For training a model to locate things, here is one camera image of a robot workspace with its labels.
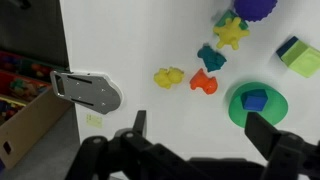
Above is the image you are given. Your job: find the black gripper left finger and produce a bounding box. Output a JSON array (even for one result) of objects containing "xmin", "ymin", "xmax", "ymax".
[{"xmin": 133, "ymin": 110, "xmax": 147, "ymax": 137}]

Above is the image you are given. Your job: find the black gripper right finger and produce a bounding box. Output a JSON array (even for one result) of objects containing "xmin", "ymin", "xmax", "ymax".
[{"xmin": 244, "ymin": 112, "xmax": 281, "ymax": 160}]

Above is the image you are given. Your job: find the green bowl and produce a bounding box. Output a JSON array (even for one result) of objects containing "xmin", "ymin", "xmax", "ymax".
[{"xmin": 228, "ymin": 82, "xmax": 288, "ymax": 128}]

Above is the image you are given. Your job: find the yellow bear toy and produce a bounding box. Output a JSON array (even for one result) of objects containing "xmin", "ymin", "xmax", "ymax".
[{"xmin": 153, "ymin": 67, "xmax": 184, "ymax": 89}]

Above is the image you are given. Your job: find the orange bear toy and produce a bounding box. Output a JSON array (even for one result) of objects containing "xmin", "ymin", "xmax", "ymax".
[{"xmin": 190, "ymin": 68, "xmax": 218, "ymax": 95}]

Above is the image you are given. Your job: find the teal green bear toy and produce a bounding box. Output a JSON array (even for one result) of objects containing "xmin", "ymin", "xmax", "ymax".
[{"xmin": 197, "ymin": 44, "xmax": 227, "ymax": 72}]

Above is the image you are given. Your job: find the yellow spiky toy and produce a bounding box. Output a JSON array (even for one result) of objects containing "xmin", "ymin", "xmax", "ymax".
[{"xmin": 213, "ymin": 17, "xmax": 250, "ymax": 50}]

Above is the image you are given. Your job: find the red toy bin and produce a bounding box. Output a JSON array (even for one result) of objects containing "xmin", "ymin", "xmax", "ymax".
[{"xmin": 0, "ymin": 51, "xmax": 64, "ymax": 124}]

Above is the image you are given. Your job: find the blue cube block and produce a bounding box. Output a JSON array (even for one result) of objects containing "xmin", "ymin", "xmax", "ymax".
[{"xmin": 241, "ymin": 89, "xmax": 268, "ymax": 111}]

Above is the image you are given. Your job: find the yellow sticky note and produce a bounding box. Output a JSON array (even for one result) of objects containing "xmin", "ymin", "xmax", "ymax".
[{"xmin": 86, "ymin": 114, "xmax": 103, "ymax": 128}]

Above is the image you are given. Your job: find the grey metal mounting plate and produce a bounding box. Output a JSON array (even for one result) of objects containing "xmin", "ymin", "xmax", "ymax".
[{"xmin": 50, "ymin": 71, "xmax": 123, "ymax": 115}]

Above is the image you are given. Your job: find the lime green cube block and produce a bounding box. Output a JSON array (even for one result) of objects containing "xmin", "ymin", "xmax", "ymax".
[{"xmin": 280, "ymin": 40, "xmax": 320, "ymax": 78}]

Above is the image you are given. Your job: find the dark blue block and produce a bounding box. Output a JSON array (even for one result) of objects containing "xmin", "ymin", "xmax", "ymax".
[{"xmin": 276, "ymin": 36, "xmax": 298, "ymax": 57}]

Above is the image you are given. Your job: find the cardboard box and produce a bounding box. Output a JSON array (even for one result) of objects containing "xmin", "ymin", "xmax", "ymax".
[{"xmin": 0, "ymin": 89, "xmax": 72, "ymax": 169}]

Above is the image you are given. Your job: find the purple spiky ball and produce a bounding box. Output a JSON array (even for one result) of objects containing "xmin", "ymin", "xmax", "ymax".
[{"xmin": 233, "ymin": 0, "xmax": 278, "ymax": 22}]

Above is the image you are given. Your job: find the small green block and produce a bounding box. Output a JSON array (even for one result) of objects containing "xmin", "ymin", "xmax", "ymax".
[{"xmin": 216, "ymin": 10, "xmax": 248, "ymax": 30}]

